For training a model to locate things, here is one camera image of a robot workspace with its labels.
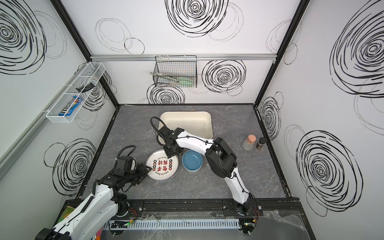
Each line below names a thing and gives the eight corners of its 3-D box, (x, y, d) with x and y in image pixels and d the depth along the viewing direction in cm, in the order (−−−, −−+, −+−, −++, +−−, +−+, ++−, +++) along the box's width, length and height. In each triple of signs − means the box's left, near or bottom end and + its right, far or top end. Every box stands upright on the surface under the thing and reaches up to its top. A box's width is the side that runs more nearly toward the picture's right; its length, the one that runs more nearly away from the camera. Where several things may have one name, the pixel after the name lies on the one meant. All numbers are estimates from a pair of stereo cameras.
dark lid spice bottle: (255, 150, 97) (260, 142, 89) (253, 145, 100) (258, 137, 92) (261, 150, 97) (267, 142, 89) (260, 145, 100) (265, 137, 92)
